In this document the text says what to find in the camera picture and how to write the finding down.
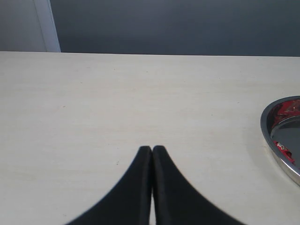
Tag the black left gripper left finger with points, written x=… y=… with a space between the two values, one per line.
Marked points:
x=129 y=201

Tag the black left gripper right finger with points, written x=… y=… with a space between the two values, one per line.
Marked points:
x=176 y=201

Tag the round steel bowl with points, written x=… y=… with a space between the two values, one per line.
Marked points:
x=280 y=126

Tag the white door frame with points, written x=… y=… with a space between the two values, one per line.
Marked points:
x=28 y=26

